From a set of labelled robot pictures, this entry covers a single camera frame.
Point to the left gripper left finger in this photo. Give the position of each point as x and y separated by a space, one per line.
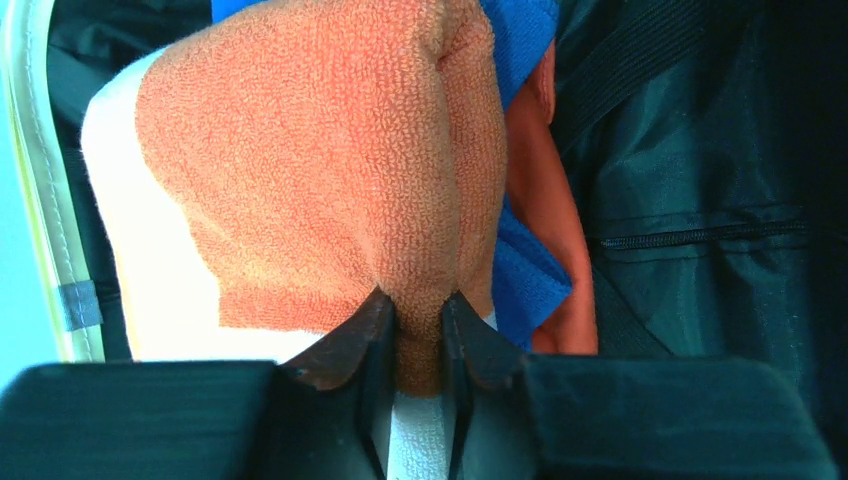
324 414

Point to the orange garment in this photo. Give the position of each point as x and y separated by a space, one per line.
550 218

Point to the blue cloth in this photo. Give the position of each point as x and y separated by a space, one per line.
529 283

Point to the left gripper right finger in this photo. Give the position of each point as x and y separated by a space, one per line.
510 414

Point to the yellow hard-shell suitcase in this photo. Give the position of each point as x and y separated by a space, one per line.
705 144

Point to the orange and pink cloth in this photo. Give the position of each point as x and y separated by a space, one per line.
259 178

